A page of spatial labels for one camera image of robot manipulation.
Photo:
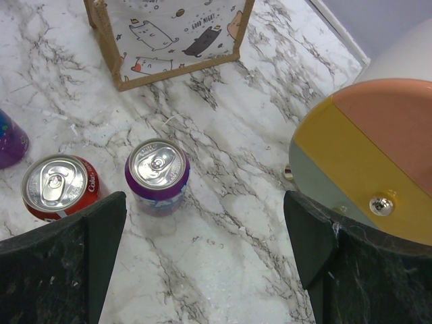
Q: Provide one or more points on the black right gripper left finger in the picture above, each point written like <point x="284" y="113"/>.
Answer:
<point x="60" y="272"/>

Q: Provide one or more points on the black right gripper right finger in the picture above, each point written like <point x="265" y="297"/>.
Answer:
<point x="354" y="273"/>

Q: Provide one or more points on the red Coke can front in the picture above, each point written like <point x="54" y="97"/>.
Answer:
<point x="60" y="185"/>

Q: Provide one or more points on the purple fanta can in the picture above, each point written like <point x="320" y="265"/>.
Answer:
<point x="157" y="172"/>
<point x="14" y="142"/>

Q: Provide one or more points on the cream three-drawer round cabinet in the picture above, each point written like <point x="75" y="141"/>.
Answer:
<point x="365" y="150"/>

